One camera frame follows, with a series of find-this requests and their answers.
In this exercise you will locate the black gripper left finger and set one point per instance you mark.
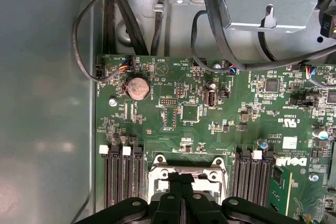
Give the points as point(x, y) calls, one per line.
point(168, 208)

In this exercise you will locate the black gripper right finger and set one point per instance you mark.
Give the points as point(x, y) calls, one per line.
point(194, 208)

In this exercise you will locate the black RAM slot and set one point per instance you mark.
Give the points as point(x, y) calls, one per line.
point(117, 182)
point(138, 179)
point(128, 182)
point(241, 179)
point(256, 179)
point(267, 179)
point(109, 182)

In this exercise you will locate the CPU socket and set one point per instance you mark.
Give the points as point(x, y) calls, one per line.
point(189, 159)

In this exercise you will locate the green motherboard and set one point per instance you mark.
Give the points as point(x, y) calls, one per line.
point(157, 134)

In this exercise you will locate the green RAM stick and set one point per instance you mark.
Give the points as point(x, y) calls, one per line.
point(279, 190)

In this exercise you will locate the internal USB port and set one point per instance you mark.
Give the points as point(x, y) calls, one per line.
point(211, 99)

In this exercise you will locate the round coin battery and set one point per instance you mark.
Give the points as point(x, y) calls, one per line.
point(137, 89)

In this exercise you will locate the black open PC case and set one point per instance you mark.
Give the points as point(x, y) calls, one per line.
point(52, 77)

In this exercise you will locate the grey metal disk bay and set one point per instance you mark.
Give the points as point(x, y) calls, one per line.
point(181, 32)

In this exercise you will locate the black power connector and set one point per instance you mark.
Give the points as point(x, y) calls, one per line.
point(328, 23)

